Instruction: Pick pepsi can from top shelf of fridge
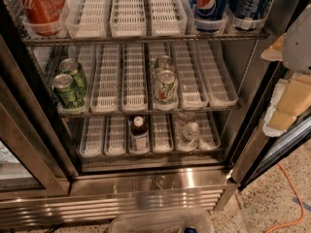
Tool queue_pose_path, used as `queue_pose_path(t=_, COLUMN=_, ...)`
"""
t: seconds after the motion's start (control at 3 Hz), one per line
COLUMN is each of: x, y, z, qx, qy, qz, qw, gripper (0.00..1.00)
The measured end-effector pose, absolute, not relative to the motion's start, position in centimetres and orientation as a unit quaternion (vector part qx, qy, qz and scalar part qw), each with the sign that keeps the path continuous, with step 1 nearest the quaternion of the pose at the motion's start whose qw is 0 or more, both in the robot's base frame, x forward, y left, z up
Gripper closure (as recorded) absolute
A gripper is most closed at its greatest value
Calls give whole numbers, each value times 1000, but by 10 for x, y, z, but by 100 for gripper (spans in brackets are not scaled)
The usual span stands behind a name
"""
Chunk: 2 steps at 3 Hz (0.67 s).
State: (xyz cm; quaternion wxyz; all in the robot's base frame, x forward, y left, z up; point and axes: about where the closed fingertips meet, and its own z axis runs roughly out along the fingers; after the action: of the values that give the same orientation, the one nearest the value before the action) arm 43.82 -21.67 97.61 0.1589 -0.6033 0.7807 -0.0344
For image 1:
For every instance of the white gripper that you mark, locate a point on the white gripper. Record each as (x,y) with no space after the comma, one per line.
(298,48)

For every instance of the blue pepsi can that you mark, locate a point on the blue pepsi can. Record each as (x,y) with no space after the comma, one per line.
(209,9)

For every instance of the dark blue energy can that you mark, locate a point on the dark blue energy can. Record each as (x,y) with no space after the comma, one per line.
(251,9)

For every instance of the open fridge glass door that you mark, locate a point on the open fridge glass door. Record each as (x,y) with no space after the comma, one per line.
(260,152)

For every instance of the front white green soda can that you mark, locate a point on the front white green soda can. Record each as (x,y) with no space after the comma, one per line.
(166,88)

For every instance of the white green soda can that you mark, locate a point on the white green soda can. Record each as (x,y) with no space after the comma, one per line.
(163,62)
(166,88)

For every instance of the rear white green soda can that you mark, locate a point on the rear white green soda can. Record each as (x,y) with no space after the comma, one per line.
(163,62)

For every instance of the white plastic can tray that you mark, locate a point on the white plastic can tray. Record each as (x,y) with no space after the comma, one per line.
(128,18)
(168,17)
(88,18)

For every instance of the stainless steel display fridge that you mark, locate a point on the stainless steel display fridge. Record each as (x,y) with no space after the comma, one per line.
(58,170)

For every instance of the blue can in bin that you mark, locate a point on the blue can in bin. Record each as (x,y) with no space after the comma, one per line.
(190,230)

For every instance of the front red cola can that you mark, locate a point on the front red cola can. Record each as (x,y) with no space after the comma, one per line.
(42,15)

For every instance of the rear clear water bottle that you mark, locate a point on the rear clear water bottle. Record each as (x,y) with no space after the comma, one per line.
(184,118)

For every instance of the clear water bottle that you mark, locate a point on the clear water bottle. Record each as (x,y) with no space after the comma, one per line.
(190,134)
(184,118)

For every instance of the front clear water bottle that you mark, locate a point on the front clear water bottle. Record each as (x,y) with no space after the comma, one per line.
(190,134)

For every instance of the brown juice bottle white cap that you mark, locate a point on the brown juice bottle white cap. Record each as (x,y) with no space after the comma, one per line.
(139,134)

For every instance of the clear plastic bin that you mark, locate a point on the clear plastic bin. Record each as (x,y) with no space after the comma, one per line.
(173,221)

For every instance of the middle wire shelf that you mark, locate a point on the middle wire shelf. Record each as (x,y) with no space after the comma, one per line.
(90,113)

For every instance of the wire shelf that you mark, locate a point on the wire shelf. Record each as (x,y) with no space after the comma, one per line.
(44,42)
(90,113)

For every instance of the top wire shelf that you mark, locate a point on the top wire shelf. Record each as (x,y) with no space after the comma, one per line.
(44,42)

